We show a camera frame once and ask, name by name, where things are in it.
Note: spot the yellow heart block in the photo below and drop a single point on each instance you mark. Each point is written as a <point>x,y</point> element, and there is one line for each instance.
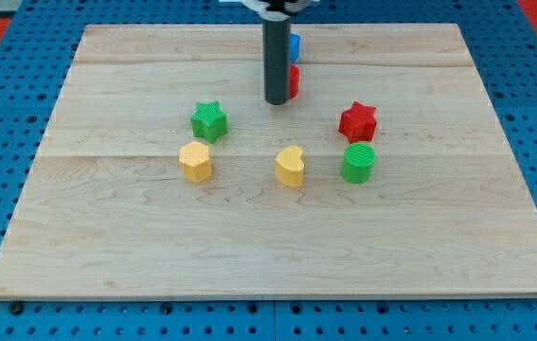
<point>290,167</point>

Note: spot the yellow hexagon block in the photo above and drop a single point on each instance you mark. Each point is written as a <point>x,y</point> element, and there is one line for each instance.
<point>195,162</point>

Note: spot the green star block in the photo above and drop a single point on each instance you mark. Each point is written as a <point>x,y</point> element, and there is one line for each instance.
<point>209,121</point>

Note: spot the green cylinder block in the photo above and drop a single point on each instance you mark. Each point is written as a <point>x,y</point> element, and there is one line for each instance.
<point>358,161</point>

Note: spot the red star block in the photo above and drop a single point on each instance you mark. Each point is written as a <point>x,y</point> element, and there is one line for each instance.
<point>358,123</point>

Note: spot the red round block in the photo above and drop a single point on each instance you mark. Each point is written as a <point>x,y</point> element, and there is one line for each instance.
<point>294,81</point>

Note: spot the light wooden board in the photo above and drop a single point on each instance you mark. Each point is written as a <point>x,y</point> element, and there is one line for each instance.
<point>106,214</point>

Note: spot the blue block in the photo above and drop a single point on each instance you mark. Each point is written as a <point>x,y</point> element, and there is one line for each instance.
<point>294,47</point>

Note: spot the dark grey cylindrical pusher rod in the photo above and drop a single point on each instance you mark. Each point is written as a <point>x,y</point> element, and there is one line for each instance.
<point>276,60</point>

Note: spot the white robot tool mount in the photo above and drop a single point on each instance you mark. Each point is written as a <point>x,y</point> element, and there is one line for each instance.
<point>272,10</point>

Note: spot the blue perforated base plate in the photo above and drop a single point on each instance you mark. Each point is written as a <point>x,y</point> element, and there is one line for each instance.
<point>35,54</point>

